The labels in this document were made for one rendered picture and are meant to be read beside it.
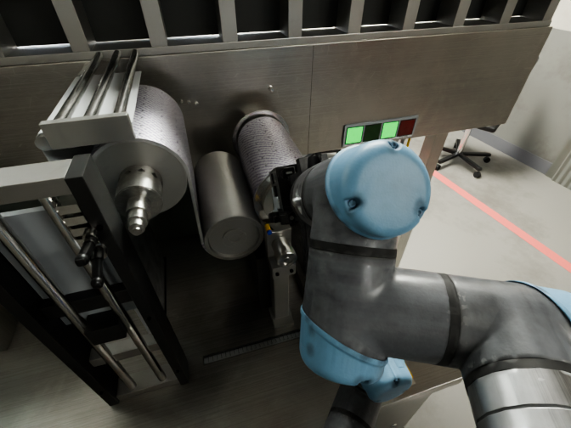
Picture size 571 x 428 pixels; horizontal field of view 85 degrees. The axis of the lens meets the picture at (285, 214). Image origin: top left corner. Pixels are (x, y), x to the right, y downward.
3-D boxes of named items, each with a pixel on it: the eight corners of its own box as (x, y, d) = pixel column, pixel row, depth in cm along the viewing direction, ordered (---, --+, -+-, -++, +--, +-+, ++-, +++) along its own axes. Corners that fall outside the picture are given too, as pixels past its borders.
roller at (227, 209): (209, 265, 65) (198, 222, 57) (199, 194, 83) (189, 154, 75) (265, 253, 67) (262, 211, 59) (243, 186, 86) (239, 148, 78)
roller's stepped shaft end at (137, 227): (127, 243, 41) (119, 225, 39) (131, 214, 46) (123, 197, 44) (152, 238, 42) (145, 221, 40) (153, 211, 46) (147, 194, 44)
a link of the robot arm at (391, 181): (334, 244, 21) (347, 121, 21) (294, 234, 32) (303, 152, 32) (434, 255, 23) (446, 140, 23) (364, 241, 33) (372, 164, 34)
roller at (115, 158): (110, 222, 52) (72, 149, 43) (123, 151, 71) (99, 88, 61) (195, 207, 55) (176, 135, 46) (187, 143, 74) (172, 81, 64)
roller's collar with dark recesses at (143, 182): (122, 224, 46) (106, 190, 42) (127, 200, 51) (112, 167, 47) (167, 216, 48) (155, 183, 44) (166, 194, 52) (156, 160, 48)
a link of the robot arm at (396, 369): (364, 411, 49) (375, 391, 43) (336, 346, 57) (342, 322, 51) (408, 396, 50) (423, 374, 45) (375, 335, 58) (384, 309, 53)
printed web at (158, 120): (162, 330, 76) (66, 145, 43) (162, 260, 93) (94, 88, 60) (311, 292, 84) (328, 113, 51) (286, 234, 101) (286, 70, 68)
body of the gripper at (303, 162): (313, 165, 49) (342, 150, 38) (322, 218, 50) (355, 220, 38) (266, 173, 48) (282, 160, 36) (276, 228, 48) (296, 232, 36)
